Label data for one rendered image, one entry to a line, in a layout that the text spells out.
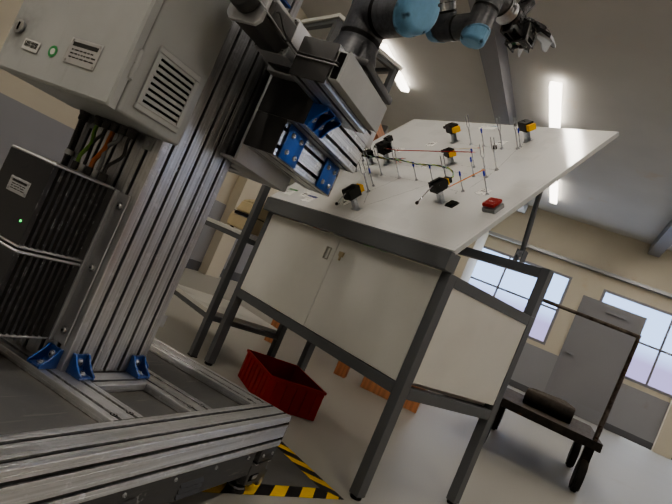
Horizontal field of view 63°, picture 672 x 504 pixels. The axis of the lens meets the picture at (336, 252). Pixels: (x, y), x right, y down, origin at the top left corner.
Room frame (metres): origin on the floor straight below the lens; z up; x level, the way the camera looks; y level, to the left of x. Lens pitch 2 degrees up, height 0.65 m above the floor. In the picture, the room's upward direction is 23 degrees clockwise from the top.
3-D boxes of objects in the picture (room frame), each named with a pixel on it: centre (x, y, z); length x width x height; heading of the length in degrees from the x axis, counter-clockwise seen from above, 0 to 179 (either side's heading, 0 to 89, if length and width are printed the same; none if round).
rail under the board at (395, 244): (2.25, 0.01, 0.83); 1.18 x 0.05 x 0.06; 40
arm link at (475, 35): (1.56, -0.11, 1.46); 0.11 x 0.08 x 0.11; 40
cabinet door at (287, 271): (2.47, 0.17, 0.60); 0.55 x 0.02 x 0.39; 40
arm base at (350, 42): (1.48, 0.17, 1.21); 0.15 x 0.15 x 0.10
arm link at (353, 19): (1.47, 0.16, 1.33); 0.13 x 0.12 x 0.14; 40
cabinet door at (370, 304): (2.05, -0.18, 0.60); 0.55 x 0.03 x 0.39; 40
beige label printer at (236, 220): (2.98, 0.42, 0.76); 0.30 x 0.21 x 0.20; 133
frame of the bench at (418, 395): (2.45, -0.23, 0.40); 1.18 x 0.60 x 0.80; 40
